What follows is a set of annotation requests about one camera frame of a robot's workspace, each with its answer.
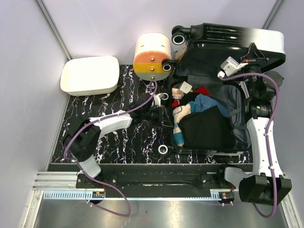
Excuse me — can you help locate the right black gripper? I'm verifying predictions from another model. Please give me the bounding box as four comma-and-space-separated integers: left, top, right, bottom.
237, 43, 270, 98

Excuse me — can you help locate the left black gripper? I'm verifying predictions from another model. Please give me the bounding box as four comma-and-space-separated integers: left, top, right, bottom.
142, 105, 173, 128

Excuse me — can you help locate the white teal printed towel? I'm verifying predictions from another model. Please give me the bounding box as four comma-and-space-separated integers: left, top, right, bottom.
172, 101, 196, 147

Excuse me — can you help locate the blue cloth garment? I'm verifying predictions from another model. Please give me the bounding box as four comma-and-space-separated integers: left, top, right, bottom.
194, 94, 228, 117

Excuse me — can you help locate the black white space suitcase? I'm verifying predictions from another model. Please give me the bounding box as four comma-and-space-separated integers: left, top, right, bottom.
162, 23, 286, 154

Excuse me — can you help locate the white plastic basin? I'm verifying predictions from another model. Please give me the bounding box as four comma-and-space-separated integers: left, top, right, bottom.
60, 56, 120, 96

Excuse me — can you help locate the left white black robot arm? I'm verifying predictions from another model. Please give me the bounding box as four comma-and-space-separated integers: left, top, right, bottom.
63, 103, 173, 188

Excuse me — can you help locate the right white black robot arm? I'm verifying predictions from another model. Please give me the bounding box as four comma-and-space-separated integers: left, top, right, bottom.
215, 43, 292, 207

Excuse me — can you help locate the red black garment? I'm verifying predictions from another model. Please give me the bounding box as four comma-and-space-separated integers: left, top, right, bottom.
171, 86, 209, 108

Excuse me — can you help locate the white small square box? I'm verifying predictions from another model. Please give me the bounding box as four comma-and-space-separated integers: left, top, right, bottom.
179, 82, 192, 94

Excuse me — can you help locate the orange white drawer box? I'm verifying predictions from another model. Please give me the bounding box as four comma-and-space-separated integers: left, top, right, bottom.
133, 33, 171, 81

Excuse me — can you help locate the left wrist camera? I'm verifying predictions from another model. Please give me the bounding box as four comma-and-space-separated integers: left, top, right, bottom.
152, 93, 169, 107

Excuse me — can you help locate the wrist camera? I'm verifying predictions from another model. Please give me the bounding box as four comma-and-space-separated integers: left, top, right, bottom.
217, 57, 248, 79
152, 93, 169, 107

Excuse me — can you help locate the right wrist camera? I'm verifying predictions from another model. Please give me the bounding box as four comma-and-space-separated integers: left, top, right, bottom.
217, 57, 248, 79

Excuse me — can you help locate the slotted cable duct rail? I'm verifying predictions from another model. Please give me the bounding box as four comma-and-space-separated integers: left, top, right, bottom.
43, 190, 235, 201

